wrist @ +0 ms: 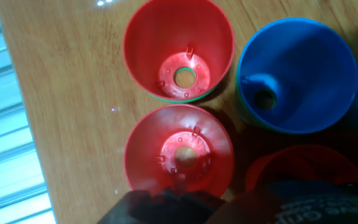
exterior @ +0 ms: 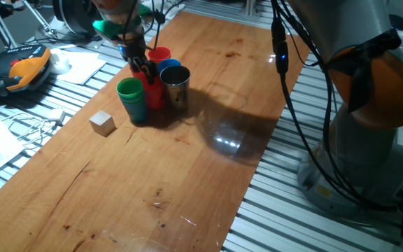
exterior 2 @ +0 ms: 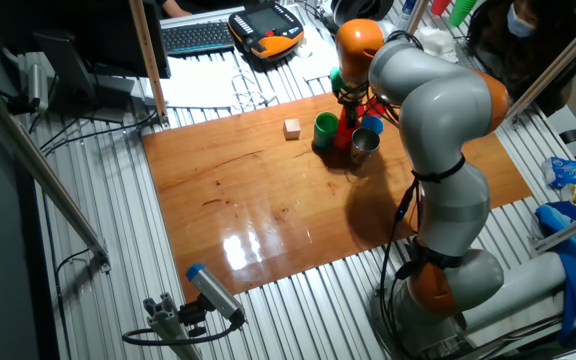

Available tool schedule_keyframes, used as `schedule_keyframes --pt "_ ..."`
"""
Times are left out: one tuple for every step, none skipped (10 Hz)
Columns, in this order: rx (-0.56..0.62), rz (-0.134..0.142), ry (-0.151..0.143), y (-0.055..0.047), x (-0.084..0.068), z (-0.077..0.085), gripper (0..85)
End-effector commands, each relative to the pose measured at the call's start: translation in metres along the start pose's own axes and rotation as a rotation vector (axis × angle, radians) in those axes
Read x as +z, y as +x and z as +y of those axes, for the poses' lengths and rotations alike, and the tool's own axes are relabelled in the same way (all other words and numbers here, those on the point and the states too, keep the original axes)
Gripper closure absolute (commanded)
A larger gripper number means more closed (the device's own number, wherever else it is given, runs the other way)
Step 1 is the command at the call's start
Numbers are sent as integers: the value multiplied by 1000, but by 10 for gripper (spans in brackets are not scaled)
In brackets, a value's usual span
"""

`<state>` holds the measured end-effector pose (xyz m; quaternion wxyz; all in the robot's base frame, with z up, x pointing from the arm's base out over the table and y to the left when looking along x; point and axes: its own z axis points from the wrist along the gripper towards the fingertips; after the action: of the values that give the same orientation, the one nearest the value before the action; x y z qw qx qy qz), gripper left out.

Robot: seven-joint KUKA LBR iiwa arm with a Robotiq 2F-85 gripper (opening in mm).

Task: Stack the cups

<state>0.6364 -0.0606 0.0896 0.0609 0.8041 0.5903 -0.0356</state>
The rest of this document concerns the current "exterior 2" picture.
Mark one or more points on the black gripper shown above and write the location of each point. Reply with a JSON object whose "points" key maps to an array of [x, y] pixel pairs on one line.
{"points": [[351, 100]]}

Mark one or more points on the green plastic cup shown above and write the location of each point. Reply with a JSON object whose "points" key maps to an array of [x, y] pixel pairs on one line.
{"points": [[326, 122]]}

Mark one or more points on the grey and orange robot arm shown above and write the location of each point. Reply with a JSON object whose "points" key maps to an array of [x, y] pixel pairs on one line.
{"points": [[443, 150]]}

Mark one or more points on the red cup stack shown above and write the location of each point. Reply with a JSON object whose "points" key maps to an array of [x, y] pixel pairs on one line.
{"points": [[440, 5]]}

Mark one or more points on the green cup stack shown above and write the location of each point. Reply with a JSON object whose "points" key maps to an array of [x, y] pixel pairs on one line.
{"points": [[462, 10]]}

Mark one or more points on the stainless steel cup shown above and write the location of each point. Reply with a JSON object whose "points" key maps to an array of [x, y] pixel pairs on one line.
{"points": [[365, 145]]}

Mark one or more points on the light wooden cube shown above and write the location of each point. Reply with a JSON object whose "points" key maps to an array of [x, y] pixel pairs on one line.
{"points": [[291, 129]]}

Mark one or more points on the white blank paper sheet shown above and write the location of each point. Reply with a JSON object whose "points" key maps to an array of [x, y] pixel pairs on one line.
{"points": [[318, 50]]}

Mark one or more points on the white round device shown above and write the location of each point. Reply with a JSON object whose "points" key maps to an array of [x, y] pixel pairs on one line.
{"points": [[304, 50]]}

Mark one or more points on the black filament spool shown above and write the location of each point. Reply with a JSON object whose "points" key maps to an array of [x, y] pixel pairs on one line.
{"points": [[363, 7]]}

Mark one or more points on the white crumpled tissue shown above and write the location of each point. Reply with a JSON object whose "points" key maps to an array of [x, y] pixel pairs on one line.
{"points": [[435, 40]]}

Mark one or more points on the orange and black teach pendant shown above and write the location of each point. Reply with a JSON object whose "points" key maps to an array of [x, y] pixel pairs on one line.
{"points": [[268, 30]]}

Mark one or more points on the clear plastic bottle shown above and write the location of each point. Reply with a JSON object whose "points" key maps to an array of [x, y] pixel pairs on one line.
{"points": [[407, 7]]}

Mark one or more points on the varnished wooden board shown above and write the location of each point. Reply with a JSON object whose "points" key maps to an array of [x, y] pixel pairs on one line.
{"points": [[248, 210]]}

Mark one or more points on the white printed paper sheet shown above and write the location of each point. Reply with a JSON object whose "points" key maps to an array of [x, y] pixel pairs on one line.
{"points": [[203, 85]]}

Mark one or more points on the black computer keyboard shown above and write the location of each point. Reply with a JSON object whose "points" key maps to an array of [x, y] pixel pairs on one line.
{"points": [[198, 37]]}

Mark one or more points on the masked person with dark hair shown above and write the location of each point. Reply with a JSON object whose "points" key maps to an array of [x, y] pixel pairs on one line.
{"points": [[528, 45]]}

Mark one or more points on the person in dark sleeve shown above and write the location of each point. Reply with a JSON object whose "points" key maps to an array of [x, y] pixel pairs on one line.
{"points": [[173, 9]]}

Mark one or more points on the blue tissue packet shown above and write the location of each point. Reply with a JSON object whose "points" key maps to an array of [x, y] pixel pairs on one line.
{"points": [[570, 172]]}

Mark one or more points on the white roll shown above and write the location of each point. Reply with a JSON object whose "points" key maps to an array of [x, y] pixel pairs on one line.
{"points": [[518, 290]]}

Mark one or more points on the aluminium profile bar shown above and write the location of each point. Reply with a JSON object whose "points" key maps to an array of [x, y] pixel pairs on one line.
{"points": [[568, 230]]}

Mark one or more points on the black computer monitor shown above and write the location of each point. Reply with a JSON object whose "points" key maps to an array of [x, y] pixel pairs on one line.
{"points": [[93, 35]]}

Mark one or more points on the silver cylinder device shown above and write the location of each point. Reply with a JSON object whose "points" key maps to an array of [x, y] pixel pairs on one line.
{"points": [[38, 87]]}

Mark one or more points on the aluminium frame post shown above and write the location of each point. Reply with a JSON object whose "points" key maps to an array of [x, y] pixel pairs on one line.
{"points": [[418, 10]]}

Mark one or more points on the wooden frame beam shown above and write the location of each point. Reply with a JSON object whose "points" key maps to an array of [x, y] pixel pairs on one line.
{"points": [[553, 65]]}

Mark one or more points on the wooden frame post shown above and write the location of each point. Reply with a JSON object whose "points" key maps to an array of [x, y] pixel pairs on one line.
{"points": [[148, 60]]}

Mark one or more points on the silver camera with blue end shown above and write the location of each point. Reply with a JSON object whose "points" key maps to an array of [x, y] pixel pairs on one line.
{"points": [[213, 292]]}

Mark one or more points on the aluminium profile camera stand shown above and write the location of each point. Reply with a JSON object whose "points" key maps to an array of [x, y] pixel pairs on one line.
{"points": [[168, 325]]}

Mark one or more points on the aluminium frame strut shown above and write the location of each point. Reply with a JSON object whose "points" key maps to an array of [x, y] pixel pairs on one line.
{"points": [[43, 175]]}

